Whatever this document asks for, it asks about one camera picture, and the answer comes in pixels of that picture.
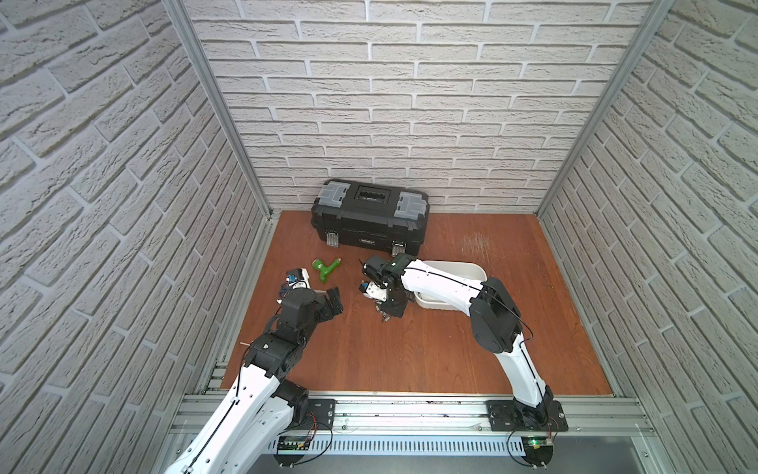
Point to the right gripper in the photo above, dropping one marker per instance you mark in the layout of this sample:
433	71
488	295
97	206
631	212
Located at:
394	310

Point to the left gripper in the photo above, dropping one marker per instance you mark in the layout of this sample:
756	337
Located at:
332	302

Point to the white plastic storage box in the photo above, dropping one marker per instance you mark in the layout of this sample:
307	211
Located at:
469	271

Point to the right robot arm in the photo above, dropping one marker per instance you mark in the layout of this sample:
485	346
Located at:
496	321

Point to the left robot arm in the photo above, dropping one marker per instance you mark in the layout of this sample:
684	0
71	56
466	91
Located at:
262	403

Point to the black plastic toolbox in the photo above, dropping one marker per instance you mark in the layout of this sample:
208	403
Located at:
382	218

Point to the left controller board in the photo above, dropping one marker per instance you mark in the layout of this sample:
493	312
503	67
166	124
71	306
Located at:
291	449

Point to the controller board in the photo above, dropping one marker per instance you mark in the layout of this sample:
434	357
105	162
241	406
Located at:
291	449
537	452

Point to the right controller board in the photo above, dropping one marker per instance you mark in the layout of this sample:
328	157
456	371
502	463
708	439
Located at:
537	452

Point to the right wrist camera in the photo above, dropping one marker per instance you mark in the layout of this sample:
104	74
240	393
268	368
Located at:
373	291

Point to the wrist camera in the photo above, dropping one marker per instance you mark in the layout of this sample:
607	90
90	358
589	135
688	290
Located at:
373	291
297	278

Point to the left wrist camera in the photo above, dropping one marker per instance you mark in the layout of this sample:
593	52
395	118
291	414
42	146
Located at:
297	278

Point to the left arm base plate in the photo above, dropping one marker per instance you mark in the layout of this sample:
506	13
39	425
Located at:
307	412

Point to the aluminium front rail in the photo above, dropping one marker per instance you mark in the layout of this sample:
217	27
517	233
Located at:
436	425

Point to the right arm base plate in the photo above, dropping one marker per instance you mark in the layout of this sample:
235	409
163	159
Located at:
506	416

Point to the left aluminium corner post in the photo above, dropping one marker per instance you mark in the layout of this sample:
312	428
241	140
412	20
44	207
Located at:
184	26

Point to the aluminium corner post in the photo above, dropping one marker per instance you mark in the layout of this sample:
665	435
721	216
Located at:
635	50
184	26

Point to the right aluminium corner post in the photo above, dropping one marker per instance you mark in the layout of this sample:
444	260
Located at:
635	50

